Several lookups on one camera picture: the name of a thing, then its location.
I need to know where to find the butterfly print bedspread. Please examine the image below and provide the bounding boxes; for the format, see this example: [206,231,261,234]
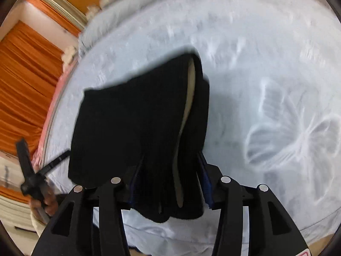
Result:
[43,0,341,256]

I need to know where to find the narrow orange curtain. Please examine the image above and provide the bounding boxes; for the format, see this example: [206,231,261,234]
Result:
[23,0,88,32]

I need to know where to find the pink seat mat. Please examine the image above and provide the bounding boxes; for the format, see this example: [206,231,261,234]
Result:
[33,59,78,166]

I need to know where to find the person's left hand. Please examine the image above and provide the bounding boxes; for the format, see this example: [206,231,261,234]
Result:
[30,187,59,216]

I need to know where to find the wide orange curtain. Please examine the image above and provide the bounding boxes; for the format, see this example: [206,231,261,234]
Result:
[0,21,66,151]

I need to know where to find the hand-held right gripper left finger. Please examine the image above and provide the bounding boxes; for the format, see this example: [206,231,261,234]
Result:
[31,163,145,256]

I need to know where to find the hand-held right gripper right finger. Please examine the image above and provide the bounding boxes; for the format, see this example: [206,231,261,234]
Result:
[197,152,311,256]

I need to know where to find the black pants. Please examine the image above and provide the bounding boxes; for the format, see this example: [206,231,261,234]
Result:
[68,51,211,223]

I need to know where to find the white flower-shaped cushion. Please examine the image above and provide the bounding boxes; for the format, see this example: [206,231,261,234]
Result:
[61,45,79,66]

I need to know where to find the white drawer cabinet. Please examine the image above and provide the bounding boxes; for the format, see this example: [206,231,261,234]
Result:
[0,196,40,248]

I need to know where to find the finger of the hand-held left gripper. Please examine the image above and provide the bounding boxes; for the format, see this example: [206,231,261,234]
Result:
[15,138,37,182]
[40,151,71,176]

